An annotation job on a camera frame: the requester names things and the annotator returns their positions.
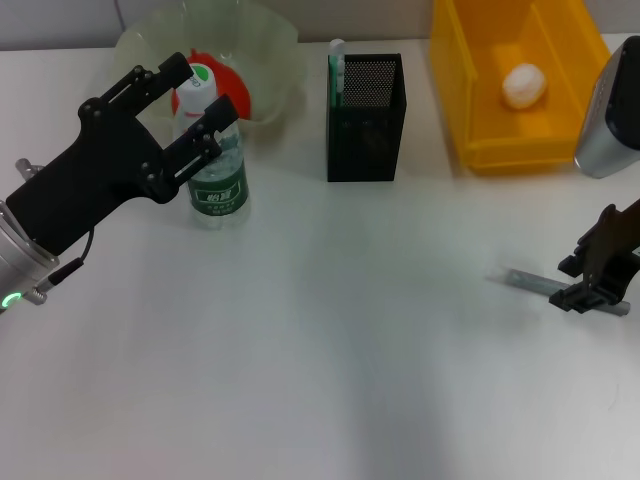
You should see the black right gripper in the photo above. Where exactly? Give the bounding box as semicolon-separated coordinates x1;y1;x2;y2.
548;197;640;316

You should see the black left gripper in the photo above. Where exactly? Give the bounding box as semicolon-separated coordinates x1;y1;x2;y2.
5;51;239;257

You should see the orange fruit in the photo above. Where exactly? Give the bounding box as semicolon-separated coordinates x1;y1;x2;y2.
169;47;253;122

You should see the grey marker pen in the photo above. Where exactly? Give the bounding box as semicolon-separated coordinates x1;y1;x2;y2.
486;266;633;319

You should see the clear green-label water bottle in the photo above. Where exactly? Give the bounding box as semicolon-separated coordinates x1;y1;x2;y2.
172;63;252;232

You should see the green utility knife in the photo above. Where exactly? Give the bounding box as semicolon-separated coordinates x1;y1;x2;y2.
327;38;348;109

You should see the white paper ball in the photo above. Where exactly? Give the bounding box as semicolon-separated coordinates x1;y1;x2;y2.
501;62;548;108

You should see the translucent green fruit plate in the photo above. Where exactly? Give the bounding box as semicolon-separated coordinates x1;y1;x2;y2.
114;0;308;127

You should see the black mesh pen holder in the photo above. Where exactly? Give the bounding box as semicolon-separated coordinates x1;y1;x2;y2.
325;53;409;184

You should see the yellow plastic bin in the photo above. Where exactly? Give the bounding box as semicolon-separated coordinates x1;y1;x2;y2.
428;0;618;176

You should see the left silver mount clamp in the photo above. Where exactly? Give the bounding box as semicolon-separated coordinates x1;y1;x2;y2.
14;158;44;183

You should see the left gripper cable with plug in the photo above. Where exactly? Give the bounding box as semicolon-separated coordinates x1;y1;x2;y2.
29;226;97;307

